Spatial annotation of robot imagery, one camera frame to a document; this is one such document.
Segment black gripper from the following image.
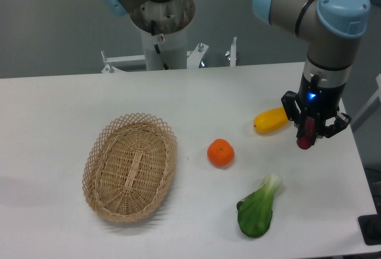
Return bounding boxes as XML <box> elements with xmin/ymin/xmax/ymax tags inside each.
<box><xmin>281</xmin><ymin>76</ymin><xmax>351</xmax><ymax>139</ymax></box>

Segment red sweet potato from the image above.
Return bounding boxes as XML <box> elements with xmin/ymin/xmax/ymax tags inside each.
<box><xmin>296</xmin><ymin>117</ymin><xmax>316</xmax><ymax>150</ymax></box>

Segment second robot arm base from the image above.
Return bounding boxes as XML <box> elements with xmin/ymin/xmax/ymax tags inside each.
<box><xmin>103</xmin><ymin>0</ymin><xmax>195</xmax><ymax>35</ymax></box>

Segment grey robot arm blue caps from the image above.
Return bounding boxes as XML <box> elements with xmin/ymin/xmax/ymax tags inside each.
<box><xmin>252</xmin><ymin>0</ymin><xmax>371</xmax><ymax>149</ymax></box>

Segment oval wicker basket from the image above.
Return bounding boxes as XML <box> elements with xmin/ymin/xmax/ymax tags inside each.
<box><xmin>82</xmin><ymin>113</ymin><xmax>177</xmax><ymax>223</ymax></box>

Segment yellow squash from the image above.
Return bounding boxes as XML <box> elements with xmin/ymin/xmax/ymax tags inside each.
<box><xmin>253</xmin><ymin>107</ymin><xmax>289</xmax><ymax>135</ymax></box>

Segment orange tangerine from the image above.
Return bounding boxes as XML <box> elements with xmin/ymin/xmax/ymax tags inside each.
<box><xmin>207</xmin><ymin>139</ymin><xmax>235</xmax><ymax>167</ymax></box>

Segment green bok choy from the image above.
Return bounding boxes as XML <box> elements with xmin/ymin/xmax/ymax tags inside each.
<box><xmin>236</xmin><ymin>173</ymin><xmax>283</xmax><ymax>238</ymax></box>

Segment black device at table edge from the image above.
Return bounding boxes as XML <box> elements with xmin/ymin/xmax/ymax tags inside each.
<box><xmin>358</xmin><ymin>214</ymin><xmax>380</xmax><ymax>246</ymax></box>

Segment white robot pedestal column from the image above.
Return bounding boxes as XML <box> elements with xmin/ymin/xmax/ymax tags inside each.
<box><xmin>140</xmin><ymin>29</ymin><xmax>187</xmax><ymax>69</ymax></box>

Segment white metal mounting frame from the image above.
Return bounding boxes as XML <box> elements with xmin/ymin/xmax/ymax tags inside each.
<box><xmin>100</xmin><ymin>36</ymin><xmax>239</xmax><ymax>73</ymax></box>

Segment black cable on pedestal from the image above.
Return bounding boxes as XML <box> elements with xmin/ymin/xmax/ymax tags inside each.
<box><xmin>150</xmin><ymin>20</ymin><xmax>170</xmax><ymax>70</ymax></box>

